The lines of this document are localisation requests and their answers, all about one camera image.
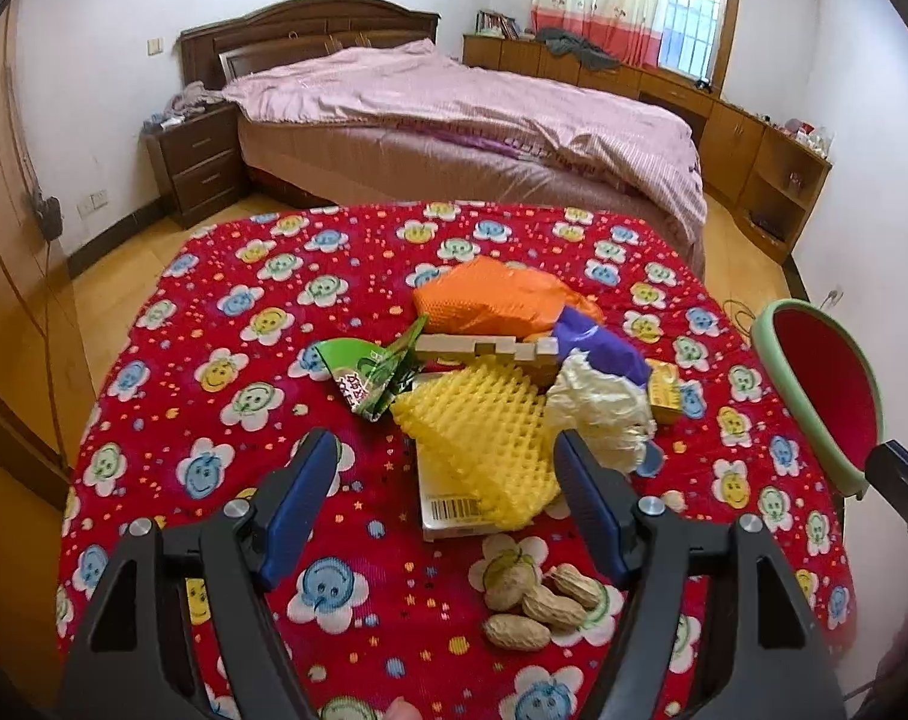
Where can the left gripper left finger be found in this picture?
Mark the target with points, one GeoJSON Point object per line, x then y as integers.
{"type": "Point", "coordinates": [132, 656]}

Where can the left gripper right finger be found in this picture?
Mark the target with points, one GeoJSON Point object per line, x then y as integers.
{"type": "Point", "coordinates": [762, 654]}

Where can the white paper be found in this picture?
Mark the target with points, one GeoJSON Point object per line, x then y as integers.
{"type": "Point", "coordinates": [610, 413]}

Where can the peanut shell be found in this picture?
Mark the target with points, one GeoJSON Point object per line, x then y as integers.
{"type": "Point", "coordinates": [516, 633]}
{"type": "Point", "coordinates": [509, 587]}
{"type": "Point", "coordinates": [555, 611]}
{"type": "Point", "coordinates": [570, 582]}

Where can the red bin green rim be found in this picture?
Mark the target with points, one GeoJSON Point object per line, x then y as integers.
{"type": "Point", "coordinates": [827, 385]}

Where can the yellow small carton box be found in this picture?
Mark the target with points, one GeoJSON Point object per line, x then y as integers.
{"type": "Point", "coordinates": [664, 392]}

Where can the red flower pattern blanket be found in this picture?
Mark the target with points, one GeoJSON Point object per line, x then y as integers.
{"type": "Point", "coordinates": [220, 378]}

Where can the white barcode box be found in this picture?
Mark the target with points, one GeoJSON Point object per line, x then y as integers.
{"type": "Point", "coordinates": [447, 510]}

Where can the wooden puzzle piece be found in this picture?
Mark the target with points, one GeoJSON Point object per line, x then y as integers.
{"type": "Point", "coordinates": [542, 353]}

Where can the purple plastic wrapper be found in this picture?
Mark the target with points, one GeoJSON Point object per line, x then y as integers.
{"type": "Point", "coordinates": [606, 352]}

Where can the green snack wrapper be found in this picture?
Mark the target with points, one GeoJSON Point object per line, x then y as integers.
{"type": "Point", "coordinates": [370, 377]}

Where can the wooden wardrobe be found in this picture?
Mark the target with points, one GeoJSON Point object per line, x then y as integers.
{"type": "Point", "coordinates": [45, 383]}

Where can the orange plastic bag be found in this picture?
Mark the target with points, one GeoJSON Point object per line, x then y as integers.
{"type": "Point", "coordinates": [487, 297]}

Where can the long wooden cabinet desk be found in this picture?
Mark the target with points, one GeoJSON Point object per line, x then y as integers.
{"type": "Point", "coordinates": [769, 180]}

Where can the black charger plug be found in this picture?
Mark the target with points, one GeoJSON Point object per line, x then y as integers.
{"type": "Point", "coordinates": [47, 212]}

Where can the dark wooden nightstand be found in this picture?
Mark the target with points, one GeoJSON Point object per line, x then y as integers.
{"type": "Point", "coordinates": [198, 165]}

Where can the brown bed with headboard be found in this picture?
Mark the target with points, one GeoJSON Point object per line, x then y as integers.
{"type": "Point", "coordinates": [356, 165]}

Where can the window with bars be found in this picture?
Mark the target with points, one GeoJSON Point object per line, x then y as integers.
{"type": "Point", "coordinates": [697, 41]}

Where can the pink duvet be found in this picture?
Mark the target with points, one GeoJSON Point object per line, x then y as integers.
{"type": "Point", "coordinates": [599, 135]}

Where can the grey clothes pile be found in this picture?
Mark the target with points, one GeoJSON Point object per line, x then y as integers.
{"type": "Point", "coordinates": [561, 42]}

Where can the books on cabinet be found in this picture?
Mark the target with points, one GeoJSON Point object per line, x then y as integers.
{"type": "Point", "coordinates": [491, 23]}

